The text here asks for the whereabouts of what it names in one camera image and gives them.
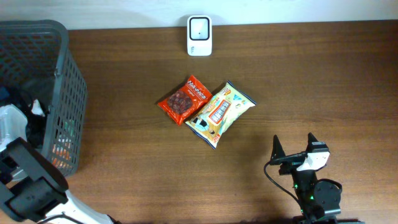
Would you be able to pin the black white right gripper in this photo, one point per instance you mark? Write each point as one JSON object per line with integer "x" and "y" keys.
{"x": 289, "y": 167}

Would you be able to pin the cream rice cracker bag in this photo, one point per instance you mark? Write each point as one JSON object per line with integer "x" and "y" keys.
{"x": 220, "y": 113}

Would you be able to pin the red snack bag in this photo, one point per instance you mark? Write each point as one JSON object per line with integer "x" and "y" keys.
{"x": 186, "y": 100}

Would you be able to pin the orange Kleenex tissue pack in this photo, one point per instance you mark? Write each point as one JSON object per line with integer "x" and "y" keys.
{"x": 63, "y": 148}

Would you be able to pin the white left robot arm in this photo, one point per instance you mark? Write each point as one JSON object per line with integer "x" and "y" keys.
{"x": 31, "y": 187}

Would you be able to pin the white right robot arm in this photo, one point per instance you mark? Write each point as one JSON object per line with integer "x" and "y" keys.
{"x": 318, "y": 199}

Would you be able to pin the white barcode scanner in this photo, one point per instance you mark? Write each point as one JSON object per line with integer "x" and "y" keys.
{"x": 199, "y": 36}

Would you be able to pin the grey plastic mesh basket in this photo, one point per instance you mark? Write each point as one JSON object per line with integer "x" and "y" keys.
{"x": 37, "y": 63}

